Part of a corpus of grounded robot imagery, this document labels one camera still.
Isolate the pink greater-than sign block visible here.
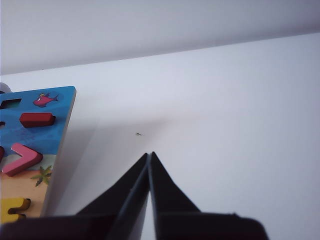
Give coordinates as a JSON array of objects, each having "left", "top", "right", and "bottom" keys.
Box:
[{"left": 1, "top": 142, "right": 44, "bottom": 177}]

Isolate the yellow division sign block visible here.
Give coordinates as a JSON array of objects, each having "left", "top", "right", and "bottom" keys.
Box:
[{"left": 0, "top": 197, "right": 32, "bottom": 223}]

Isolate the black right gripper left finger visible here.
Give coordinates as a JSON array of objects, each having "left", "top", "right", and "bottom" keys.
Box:
[{"left": 76, "top": 152, "right": 151, "bottom": 240}]

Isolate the red minus sign block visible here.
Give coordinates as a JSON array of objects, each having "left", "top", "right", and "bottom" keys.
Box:
[{"left": 19, "top": 112, "right": 56, "bottom": 129}]

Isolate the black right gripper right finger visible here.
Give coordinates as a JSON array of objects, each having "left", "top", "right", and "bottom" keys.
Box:
[{"left": 148, "top": 151, "right": 202, "bottom": 240}]

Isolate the colourful wooden puzzle board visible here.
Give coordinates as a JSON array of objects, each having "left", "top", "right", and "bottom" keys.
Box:
[{"left": 0, "top": 85, "right": 77, "bottom": 219}]

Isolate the grey radio remote controller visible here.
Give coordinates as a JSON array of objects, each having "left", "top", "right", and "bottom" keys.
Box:
[{"left": 0, "top": 81, "right": 11, "bottom": 95}]

